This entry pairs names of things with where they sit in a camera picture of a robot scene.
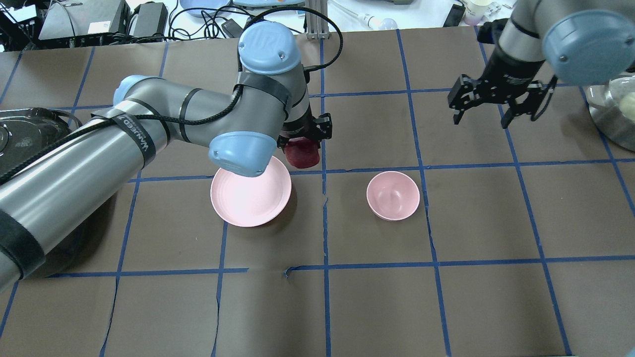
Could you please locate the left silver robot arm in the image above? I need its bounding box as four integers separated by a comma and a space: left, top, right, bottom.
0, 20, 333, 290

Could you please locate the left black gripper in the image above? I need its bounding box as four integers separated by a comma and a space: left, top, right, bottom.
277, 112, 333, 148

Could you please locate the steel pot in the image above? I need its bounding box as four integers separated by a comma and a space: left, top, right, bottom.
585, 72, 635, 152

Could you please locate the white cup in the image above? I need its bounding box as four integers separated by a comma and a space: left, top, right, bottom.
462, 0, 494, 26

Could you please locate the aluminium frame post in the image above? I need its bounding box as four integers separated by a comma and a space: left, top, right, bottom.
304, 0, 330, 40

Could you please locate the black power adapter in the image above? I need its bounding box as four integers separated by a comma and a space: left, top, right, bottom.
221, 18, 251, 38

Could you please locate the black computer box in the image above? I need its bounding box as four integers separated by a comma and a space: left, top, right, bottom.
39, 0, 130, 41

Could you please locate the black power brick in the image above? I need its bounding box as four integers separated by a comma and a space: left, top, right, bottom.
127, 1, 168, 38

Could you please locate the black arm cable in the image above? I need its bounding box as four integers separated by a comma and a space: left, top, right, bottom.
0, 6, 344, 179

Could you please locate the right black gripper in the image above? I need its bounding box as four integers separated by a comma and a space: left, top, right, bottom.
447, 50, 559, 129

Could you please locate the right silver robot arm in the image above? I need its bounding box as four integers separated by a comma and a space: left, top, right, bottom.
447, 0, 635, 128

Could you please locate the dark grey rice cooker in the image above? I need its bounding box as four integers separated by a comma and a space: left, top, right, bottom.
0, 108, 82, 178

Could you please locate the red apple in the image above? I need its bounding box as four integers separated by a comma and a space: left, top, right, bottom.
283, 137, 320, 169

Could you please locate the pink plate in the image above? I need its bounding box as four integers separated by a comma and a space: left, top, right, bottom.
209, 156, 292, 228

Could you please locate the pink bowl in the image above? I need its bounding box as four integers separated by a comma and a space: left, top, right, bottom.
366, 171, 421, 222

